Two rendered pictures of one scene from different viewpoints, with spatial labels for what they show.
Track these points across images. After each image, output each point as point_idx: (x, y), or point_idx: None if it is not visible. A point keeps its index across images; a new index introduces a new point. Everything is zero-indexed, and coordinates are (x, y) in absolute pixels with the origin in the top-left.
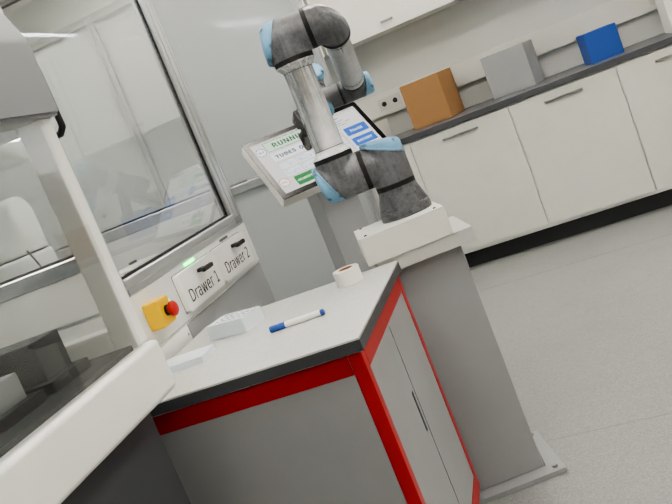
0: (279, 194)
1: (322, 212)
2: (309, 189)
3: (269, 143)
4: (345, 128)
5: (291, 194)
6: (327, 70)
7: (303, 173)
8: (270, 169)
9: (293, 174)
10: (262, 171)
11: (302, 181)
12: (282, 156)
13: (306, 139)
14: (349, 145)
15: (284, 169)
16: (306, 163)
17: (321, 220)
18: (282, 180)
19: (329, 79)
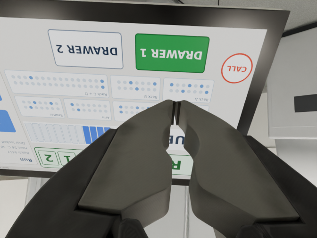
0: (278, 40)
1: (148, 0)
2: (195, 5)
3: (181, 171)
4: (9, 131)
5: (257, 16)
6: (25, 203)
7: (173, 68)
8: (231, 120)
9: (197, 80)
10: (250, 124)
11: (194, 44)
12: (181, 136)
13: (252, 180)
14: (12, 86)
15: (204, 104)
16: (145, 93)
17: (150, 1)
18: (235, 77)
19: (28, 193)
